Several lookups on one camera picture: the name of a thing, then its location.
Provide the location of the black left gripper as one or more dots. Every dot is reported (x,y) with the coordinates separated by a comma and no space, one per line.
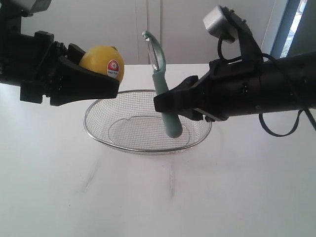
(38,65)

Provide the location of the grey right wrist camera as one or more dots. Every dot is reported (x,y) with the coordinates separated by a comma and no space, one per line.
(217,25)

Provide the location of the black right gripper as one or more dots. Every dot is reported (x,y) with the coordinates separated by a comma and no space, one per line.
(226,90)

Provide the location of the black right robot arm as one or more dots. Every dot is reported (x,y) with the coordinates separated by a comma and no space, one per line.
(289,83)

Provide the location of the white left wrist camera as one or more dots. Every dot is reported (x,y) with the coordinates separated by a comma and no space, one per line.
(31,6)

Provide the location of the yellow lemon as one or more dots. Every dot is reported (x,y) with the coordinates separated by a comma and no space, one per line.
(105,60)

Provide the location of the teal handled peeler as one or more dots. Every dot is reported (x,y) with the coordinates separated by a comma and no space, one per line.
(172,124)

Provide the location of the oval wire mesh basket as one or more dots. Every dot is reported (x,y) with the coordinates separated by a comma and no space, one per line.
(129,123)

